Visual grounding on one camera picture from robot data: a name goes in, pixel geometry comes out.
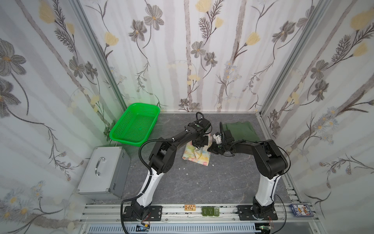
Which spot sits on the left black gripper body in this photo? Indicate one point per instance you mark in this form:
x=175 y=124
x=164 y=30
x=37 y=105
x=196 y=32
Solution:
x=200 y=140

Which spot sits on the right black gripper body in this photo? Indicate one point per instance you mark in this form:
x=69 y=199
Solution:
x=216 y=147

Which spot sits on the green skirt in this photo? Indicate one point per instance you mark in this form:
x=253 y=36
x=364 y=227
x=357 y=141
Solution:
x=242 y=131

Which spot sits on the floral pastel skirt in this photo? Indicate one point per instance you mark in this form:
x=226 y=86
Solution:
x=197 y=155

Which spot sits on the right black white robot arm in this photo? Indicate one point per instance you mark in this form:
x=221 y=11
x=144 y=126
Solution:
x=270 y=162

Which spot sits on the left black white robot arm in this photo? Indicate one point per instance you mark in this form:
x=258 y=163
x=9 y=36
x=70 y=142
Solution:
x=161 y=160

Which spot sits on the green plastic basket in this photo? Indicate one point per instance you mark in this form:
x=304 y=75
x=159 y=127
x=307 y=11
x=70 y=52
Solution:
x=135 y=125

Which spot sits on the green tag block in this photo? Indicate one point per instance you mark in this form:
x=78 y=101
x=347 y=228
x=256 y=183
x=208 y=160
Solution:
x=211 y=211

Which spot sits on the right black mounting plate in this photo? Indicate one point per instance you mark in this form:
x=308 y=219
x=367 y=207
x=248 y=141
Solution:
x=257 y=212

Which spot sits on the black mounting plate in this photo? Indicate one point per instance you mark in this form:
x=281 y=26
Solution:
x=257 y=212
x=153 y=213

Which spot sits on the small wooden tag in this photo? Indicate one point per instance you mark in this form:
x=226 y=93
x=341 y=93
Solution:
x=190 y=208

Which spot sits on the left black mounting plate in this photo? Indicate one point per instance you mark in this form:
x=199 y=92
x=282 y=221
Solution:
x=153 y=213

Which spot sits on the blue patterned card box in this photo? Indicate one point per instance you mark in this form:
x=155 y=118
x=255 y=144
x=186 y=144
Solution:
x=301 y=210

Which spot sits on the silver aluminium case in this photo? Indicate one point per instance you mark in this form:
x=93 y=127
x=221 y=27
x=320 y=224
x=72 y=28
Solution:
x=106 y=173

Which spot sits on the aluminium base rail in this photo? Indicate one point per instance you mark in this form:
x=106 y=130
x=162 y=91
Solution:
x=175 y=213

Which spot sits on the white vented cable duct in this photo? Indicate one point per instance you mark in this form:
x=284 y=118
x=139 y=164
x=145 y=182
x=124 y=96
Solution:
x=176 y=228

